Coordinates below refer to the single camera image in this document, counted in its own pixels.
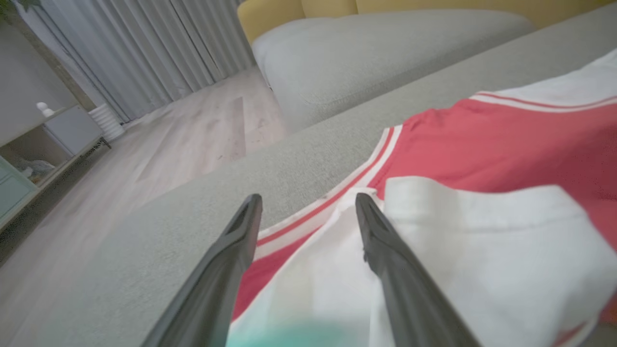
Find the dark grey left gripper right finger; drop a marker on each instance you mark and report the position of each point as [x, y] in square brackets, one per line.
[409, 289]

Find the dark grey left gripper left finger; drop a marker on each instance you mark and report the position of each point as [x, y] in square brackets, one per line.
[217, 279]

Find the red white basketball jersey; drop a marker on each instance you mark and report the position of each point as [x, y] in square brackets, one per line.
[482, 154]

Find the white ribbed plant pot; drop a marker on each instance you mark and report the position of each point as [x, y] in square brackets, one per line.
[107, 123]

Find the mint and grey TV cabinet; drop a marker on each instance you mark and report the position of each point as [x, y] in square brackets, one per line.
[72, 127]

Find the grey plush toy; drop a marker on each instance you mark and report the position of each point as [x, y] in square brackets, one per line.
[34, 169]

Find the yellow and grey sofa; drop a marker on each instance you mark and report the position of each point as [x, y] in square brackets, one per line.
[361, 62]

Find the small white round figurine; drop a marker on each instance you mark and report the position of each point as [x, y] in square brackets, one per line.
[45, 110]

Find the grey pleated curtain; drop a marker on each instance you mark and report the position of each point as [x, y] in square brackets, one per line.
[144, 48]

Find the green leafy indoor tree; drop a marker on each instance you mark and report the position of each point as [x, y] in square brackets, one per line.
[58, 67]

